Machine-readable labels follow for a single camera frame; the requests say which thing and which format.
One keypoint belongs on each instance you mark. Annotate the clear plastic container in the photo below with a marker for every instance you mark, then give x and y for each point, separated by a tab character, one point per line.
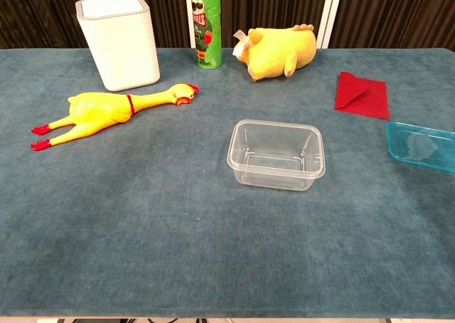
277	159

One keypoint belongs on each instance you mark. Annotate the teal container lid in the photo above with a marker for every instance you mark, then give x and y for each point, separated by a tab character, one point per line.
426	148

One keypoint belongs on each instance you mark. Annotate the white square trash bin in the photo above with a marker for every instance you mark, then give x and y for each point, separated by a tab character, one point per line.
121	45

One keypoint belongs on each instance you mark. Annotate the yellow rubber chicken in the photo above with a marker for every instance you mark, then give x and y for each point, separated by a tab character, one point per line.
99	107

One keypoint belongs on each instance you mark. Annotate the green Pringles can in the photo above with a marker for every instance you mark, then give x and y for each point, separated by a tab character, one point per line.
208	35

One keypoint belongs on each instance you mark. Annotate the yellow plush chicken toy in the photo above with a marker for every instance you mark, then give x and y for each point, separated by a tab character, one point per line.
277	52

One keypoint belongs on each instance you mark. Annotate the teal table cloth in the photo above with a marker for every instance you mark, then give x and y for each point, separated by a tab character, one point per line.
177	248

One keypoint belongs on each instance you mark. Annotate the red envelope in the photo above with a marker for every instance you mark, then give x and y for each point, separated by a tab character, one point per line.
366	99

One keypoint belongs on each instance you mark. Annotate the white partition post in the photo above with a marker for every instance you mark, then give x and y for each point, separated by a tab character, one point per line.
328	13

